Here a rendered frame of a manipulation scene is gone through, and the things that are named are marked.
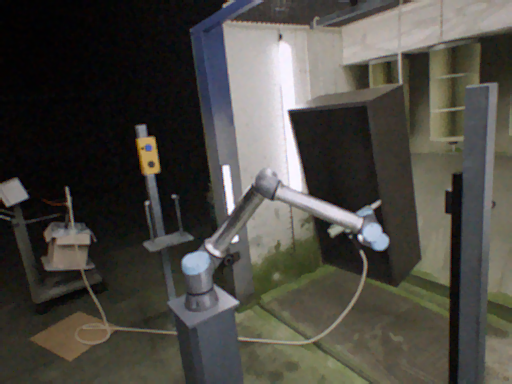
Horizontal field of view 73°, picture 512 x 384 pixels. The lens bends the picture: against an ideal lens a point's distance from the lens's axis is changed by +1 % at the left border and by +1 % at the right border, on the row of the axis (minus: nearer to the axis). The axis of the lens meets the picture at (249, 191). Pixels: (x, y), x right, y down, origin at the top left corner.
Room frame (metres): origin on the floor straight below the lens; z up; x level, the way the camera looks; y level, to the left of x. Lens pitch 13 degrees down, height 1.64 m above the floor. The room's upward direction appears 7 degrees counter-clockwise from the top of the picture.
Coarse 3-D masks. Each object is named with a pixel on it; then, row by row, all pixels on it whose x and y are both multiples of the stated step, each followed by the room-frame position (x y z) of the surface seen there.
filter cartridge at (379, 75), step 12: (372, 60) 3.15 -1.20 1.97; (384, 60) 3.07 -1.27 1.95; (396, 60) 3.05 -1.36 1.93; (408, 60) 3.11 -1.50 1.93; (372, 72) 3.18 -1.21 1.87; (384, 72) 3.09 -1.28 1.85; (396, 72) 3.05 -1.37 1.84; (408, 72) 3.12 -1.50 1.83; (372, 84) 3.21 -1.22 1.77; (384, 84) 3.08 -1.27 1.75; (396, 84) 3.05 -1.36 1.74; (408, 84) 3.12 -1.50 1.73; (408, 96) 3.12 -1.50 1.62; (408, 108) 3.12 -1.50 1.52; (408, 120) 3.11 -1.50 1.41; (408, 132) 3.12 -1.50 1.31
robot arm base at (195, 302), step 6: (192, 294) 1.66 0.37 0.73; (198, 294) 1.66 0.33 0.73; (204, 294) 1.67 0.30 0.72; (210, 294) 1.69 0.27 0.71; (216, 294) 1.73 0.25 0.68; (186, 300) 1.69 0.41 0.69; (192, 300) 1.66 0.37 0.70; (198, 300) 1.65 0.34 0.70; (204, 300) 1.66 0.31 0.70; (210, 300) 1.67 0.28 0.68; (216, 300) 1.70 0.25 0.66; (186, 306) 1.68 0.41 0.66; (192, 306) 1.65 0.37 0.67; (198, 306) 1.65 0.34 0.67; (204, 306) 1.64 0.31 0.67; (210, 306) 1.66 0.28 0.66
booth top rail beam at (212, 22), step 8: (240, 0) 2.15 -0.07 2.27; (248, 0) 2.09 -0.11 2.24; (256, 0) 2.04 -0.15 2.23; (224, 8) 2.31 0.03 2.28; (232, 8) 2.23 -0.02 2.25; (240, 8) 2.16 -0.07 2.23; (248, 8) 2.17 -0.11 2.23; (216, 16) 2.40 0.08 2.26; (224, 16) 2.31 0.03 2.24; (232, 16) 2.30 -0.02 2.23; (208, 24) 2.49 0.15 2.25; (216, 24) 2.44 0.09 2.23
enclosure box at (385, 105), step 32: (320, 96) 2.42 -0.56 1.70; (352, 96) 2.06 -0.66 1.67; (384, 96) 1.89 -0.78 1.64; (320, 128) 2.48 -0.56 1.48; (352, 128) 2.34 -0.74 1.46; (384, 128) 1.89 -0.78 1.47; (320, 160) 2.47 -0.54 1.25; (352, 160) 2.41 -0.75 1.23; (384, 160) 1.88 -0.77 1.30; (320, 192) 2.45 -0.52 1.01; (352, 192) 2.48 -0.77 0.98; (384, 192) 1.88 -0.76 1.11; (320, 224) 2.44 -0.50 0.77; (384, 224) 1.92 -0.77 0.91; (416, 224) 2.12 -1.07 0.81; (320, 256) 2.42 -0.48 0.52; (352, 256) 2.40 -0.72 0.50; (384, 256) 2.30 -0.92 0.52; (416, 256) 2.12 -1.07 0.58
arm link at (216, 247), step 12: (264, 168) 1.84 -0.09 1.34; (252, 192) 1.78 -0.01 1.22; (240, 204) 1.81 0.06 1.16; (252, 204) 1.78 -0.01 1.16; (228, 216) 1.84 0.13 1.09; (240, 216) 1.80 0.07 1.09; (228, 228) 1.81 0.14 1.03; (240, 228) 1.82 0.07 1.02; (216, 240) 1.84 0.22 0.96; (228, 240) 1.83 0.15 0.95; (204, 252) 1.84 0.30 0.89; (216, 252) 1.83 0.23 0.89; (216, 264) 1.83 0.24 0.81
